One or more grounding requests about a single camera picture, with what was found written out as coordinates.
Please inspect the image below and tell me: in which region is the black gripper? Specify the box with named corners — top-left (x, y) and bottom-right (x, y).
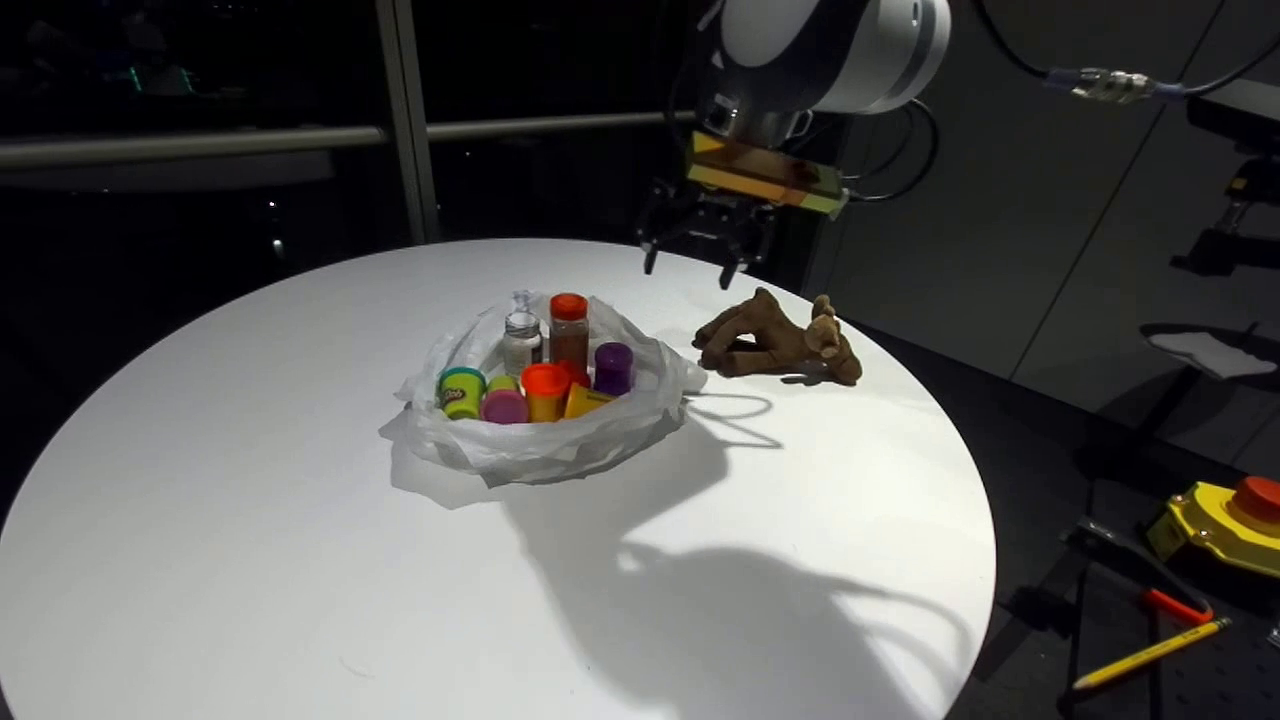
top-left (637, 178), bottom-right (785, 290)

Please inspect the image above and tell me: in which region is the brown plush reindeer toy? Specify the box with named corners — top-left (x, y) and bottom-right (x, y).
top-left (690, 285), bottom-right (868, 391)

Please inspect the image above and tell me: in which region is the small purple container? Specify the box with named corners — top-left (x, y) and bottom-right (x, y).
top-left (591, 338), bottom-right (637, 398)

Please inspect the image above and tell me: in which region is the brown spice jar orange lid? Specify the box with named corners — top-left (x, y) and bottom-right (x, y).
top-left (542, 287), bottom-right (597, 375)

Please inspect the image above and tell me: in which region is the glass jar white powder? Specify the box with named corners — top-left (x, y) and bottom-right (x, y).
top-left (495, 309), bottom-right (546, 382)

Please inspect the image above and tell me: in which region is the yellow tub orange lid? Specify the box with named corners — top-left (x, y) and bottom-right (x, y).
top-left (521, 360), bottom-right (577, 429)

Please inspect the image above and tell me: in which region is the yellow-green tub pink lid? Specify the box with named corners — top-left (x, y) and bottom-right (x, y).
top-left (479, 388), bottom-right (535, 429)

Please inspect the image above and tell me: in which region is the green tub red label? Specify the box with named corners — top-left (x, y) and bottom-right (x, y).
top-left (433, 365), bottom-right (488, 424)

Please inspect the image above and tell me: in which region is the white plastic bag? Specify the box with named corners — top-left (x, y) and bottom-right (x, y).
top-left (374, 285), bottom-right (708, 491)

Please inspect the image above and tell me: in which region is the grey flat stand plate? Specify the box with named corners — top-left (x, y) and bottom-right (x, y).
top-left (1140, 320), bottom-right (1280, 382)

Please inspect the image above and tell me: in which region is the black and red tool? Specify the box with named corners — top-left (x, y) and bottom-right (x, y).
top-left (1068, 514), bottom-right (1218, 633)

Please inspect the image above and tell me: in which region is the yellow emergency stop box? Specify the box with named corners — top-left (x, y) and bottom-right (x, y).
top-left (1149, 472), bottom-right (1280, 581)

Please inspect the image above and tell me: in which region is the yellow pencil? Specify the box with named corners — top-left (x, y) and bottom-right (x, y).
top-left (1068, 612), bottom-right (1233, 694)

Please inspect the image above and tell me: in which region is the tan wooden mount plate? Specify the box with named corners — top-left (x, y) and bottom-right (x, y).
top-left (682, 123), bottom-right (855, 221)

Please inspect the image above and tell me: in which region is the grey window post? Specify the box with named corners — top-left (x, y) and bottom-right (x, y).
top-left (373, 0), bottom-right (442, 245)

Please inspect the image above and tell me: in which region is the grey horizontal window rail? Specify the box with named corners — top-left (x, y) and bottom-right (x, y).
top-left (0, 99), bottom-right (705, 170)

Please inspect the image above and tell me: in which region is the black camera on stand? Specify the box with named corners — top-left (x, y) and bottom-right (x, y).
top-left (1170, 76), bottom-right (1280, 285)

